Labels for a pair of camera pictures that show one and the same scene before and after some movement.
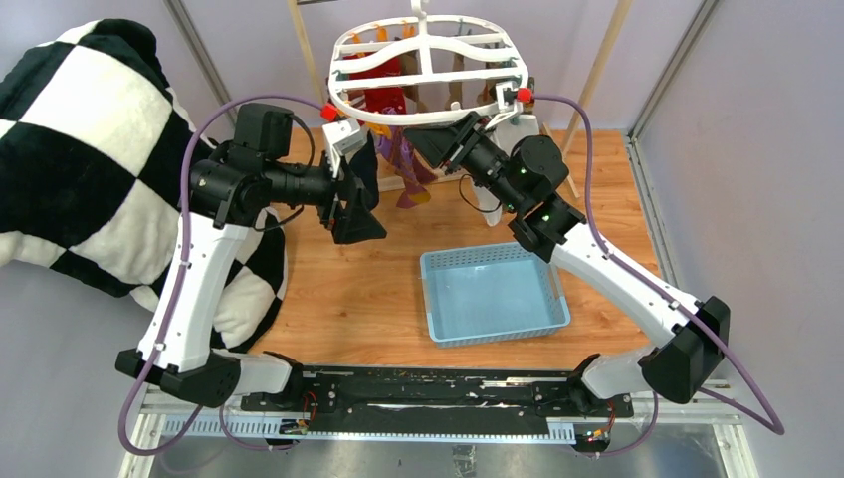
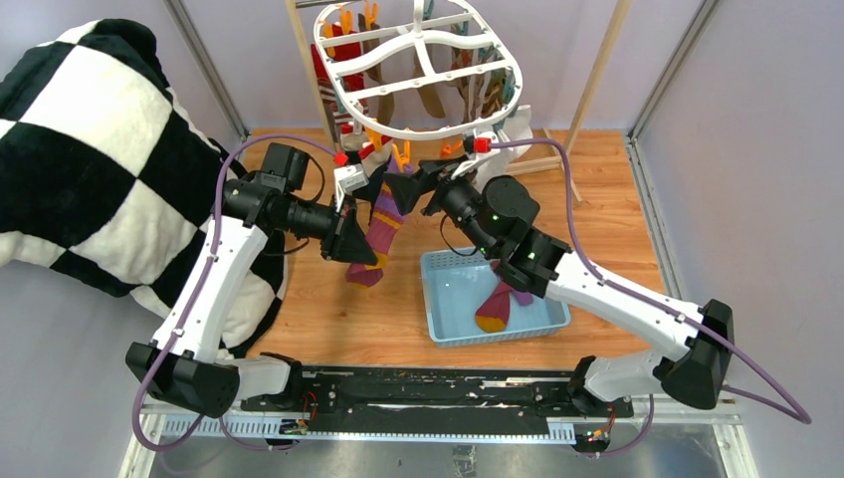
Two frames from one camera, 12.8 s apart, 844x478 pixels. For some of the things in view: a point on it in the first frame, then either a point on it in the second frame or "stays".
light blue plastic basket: [490, 293] stays
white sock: [510, 133] stays
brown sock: [455, 87] -> [430, 93]
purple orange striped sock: [398, 155] -> [493, 315]
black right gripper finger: [448, 143] -> [407, 186]
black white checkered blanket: [92, 141] stays
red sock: [391, 100] -> [326, 82]
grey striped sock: [355, 98] -> [341, 113]
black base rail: [406, 400] stays
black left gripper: [355, 220] -> [347, 242]
